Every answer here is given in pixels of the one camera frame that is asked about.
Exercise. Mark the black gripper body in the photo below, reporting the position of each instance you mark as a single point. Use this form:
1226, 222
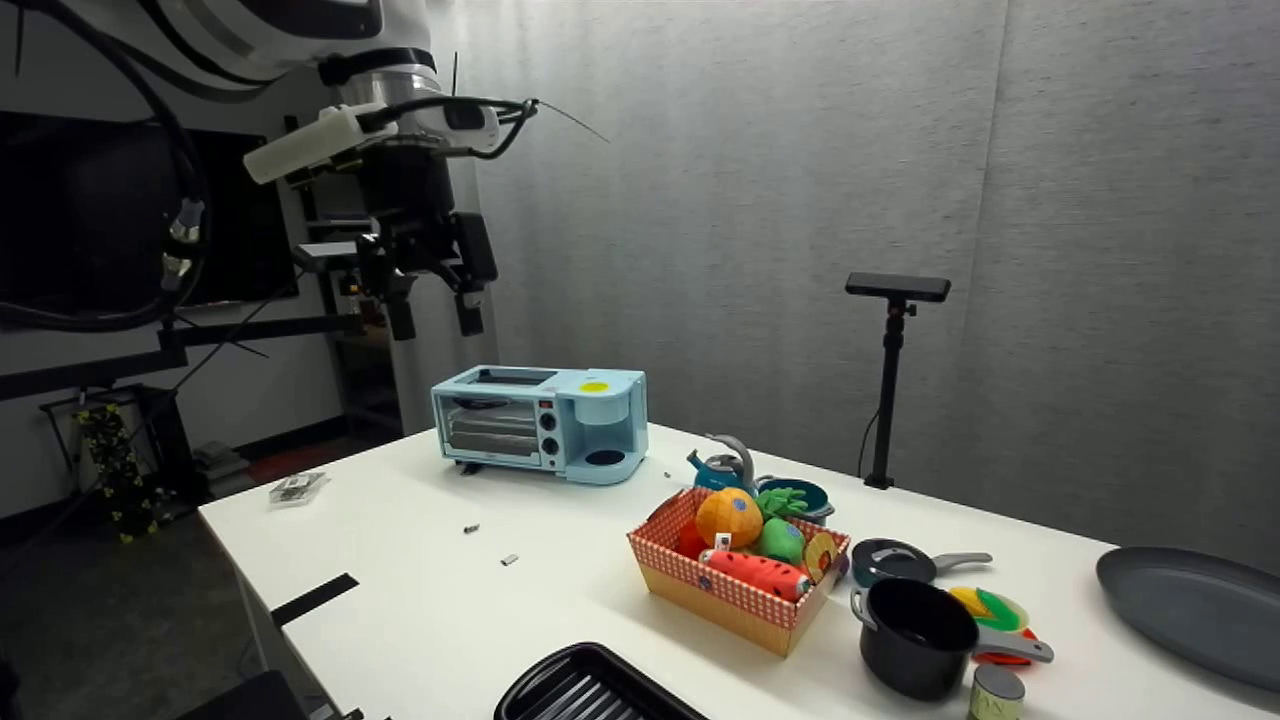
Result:
407, 222

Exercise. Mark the orange pineapple toy green leaves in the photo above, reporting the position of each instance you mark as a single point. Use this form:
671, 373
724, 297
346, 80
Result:
728, 519

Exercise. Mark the light blue toy toaster oven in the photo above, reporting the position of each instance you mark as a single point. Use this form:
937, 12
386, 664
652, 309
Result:
533, 420

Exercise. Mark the teal toy kettle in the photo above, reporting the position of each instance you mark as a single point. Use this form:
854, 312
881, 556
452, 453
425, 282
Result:
720, 471

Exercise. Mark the red tomato toy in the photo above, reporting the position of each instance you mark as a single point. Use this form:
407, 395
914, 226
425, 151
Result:
691, 539

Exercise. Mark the red checkered cardboard box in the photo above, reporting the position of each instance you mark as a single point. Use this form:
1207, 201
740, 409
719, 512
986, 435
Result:
720, 601

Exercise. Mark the red watermelon slice toy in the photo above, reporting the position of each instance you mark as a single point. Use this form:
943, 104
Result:
754, 575

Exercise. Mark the green round toy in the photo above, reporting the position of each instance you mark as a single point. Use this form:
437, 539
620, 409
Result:
780, 543

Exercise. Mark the teal toy cup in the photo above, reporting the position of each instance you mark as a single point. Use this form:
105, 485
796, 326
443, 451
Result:
808, 499

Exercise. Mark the tan donut toy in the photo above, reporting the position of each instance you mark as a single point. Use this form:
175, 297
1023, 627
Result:
821, 554

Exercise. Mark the black pot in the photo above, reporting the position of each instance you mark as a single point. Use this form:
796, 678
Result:
914, 641

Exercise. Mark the green yellow red toy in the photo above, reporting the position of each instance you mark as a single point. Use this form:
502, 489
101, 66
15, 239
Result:
1002, 617

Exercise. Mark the black tape strip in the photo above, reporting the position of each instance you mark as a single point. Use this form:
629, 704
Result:
315, 597

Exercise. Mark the black monitor screen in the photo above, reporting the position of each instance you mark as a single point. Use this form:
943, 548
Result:
94, 215

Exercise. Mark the potted green plant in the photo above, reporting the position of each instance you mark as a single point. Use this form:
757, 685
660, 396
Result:
121, 465

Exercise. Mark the black baking tray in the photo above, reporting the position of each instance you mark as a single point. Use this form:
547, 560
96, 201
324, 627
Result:
585, 685

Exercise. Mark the small metal can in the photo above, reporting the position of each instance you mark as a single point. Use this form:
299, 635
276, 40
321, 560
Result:
992, 698

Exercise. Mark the dark grey plate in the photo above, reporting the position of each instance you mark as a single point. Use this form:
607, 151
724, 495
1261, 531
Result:
1194, 612

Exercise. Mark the black horizontal rail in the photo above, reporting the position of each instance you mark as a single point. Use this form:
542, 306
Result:
133, 362

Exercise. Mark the black camera on tripod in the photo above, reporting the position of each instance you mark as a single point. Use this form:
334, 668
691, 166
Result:
892, 347

